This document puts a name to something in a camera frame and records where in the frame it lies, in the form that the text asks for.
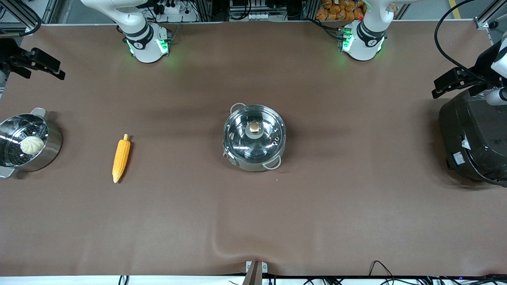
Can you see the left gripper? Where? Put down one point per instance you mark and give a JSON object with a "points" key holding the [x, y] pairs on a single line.
{"points": [[480, 68]]}

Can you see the bag of orange fruit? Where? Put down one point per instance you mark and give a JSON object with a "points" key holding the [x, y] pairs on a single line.
{"points": [[336, 10]]}

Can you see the steel steamer pot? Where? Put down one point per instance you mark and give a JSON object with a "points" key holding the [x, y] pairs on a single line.
{"points": [[51, 150]]}

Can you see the yellow corn cob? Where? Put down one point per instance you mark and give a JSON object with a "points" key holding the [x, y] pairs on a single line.
{"points": [[121, 158]]}

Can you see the black rice cooker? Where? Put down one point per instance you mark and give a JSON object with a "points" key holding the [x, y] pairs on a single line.
{"points": [[475, 138]]}

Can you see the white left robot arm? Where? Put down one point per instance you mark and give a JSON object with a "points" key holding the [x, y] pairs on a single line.
{"points": [[366, 43]]}

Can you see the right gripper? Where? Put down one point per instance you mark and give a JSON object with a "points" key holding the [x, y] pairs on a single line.
{"points": [[11, 55]]}

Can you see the aluminium frame rail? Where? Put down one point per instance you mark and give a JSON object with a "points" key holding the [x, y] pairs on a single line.
{"points": [[491, 16], [23, 12]]}

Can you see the white power strip with plugs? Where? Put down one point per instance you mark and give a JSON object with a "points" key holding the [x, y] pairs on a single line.
{"points": [[174, 10]]}

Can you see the white socket strip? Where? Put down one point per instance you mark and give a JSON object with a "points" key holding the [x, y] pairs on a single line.
{"points": [[249, 16]]}

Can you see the brown table mat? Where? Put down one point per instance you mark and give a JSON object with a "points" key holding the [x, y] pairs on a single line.
{"points": [[253, 221]]}

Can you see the steel cooking pot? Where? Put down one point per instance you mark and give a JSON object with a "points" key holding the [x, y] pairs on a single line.
{"points": [[247, 165]]}

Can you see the glass pot lid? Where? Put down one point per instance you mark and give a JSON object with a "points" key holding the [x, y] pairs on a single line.
{"points": [[237, 138]]}

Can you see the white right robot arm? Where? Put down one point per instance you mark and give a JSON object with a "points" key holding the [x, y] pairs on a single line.
{"points": [[146, 43]]}

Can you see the metal mat clamp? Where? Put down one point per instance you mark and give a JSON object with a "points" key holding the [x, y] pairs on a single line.
{"points": [[256, 269]]}

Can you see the white steamed bun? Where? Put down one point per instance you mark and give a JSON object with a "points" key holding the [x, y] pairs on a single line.
{"points": [[32, 145]]}

